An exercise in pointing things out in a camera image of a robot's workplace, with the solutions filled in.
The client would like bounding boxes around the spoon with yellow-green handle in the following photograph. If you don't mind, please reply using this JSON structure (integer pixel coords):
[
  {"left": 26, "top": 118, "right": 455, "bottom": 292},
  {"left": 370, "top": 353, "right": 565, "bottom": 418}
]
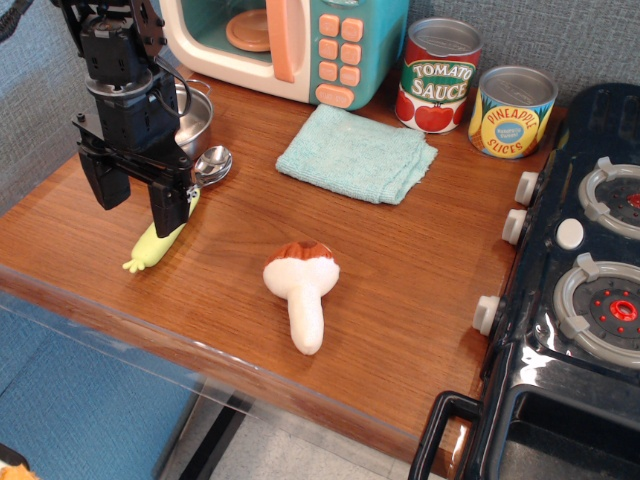
[{"left": 122, "top": 145, "right": 234, "bottom": 274}]

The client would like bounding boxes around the light blue folded cloth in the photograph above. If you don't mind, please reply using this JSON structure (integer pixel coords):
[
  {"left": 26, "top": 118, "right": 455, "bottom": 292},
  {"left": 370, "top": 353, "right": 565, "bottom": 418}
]
[{"left": 276, "top": 105, "right": 438, "bottom": 205}]

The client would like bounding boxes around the orange plush object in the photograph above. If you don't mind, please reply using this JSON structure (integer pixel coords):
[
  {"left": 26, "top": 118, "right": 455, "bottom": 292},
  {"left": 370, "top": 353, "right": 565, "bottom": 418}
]
[{"left": 0, "top": 464, "right": 39, "bottom": 480}]

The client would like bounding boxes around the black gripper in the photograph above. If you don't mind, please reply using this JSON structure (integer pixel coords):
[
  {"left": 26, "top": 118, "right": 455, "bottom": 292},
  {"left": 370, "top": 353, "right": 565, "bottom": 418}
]
[{"left": 74, "top": 74, "right": 194, "bottom": 238}]

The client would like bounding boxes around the plush white brown mushroom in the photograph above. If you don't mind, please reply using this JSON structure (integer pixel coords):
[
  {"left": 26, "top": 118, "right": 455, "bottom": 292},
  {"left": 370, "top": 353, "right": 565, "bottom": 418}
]
[{"left": 263, "top": 241, "right": 340, "bottom": 356}]

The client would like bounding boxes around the tomato sauce can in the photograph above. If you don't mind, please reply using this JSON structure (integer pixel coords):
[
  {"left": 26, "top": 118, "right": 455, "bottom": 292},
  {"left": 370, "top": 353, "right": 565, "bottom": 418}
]
[{"left": 395, "top": 17, "right": 483, "bottom": 134}]

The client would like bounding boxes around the black braided cable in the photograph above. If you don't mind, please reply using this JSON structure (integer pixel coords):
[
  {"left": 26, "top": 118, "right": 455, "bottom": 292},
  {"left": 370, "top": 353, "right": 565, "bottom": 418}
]
[{"left": 0, "top": 0, "right": 31, "bottom": 44}]

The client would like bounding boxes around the toy teal cream microwave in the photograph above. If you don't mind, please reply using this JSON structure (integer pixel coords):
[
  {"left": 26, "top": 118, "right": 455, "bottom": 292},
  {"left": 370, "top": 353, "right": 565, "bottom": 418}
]
[{"left": 160, "top": 0, "right": 409, "bottom": 110}]

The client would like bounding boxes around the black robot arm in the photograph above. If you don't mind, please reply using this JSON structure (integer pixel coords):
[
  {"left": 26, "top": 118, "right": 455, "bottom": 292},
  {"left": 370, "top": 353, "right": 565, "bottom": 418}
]
[{"left": 56, "top": 1, "right": 194, "bottom": 238}]

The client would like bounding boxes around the black toy stove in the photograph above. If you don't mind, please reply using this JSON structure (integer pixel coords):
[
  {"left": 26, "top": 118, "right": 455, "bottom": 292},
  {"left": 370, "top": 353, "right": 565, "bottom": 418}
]
[{"left": 410, "top": 83, "right": 639, "bottom": 479}]

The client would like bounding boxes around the small stainless steel pot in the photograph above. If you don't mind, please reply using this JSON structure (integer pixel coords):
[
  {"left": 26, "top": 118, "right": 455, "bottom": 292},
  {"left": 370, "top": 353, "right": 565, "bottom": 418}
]
[{"left": 175, "top": 79, "right": 214, "bottom": 160}]

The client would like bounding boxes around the pineapple slices can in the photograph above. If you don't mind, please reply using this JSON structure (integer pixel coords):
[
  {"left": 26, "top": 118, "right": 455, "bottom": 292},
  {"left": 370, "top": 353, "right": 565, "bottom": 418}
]
[{"left": 468, "top": 65, "right": 558, "bottom": 159}]

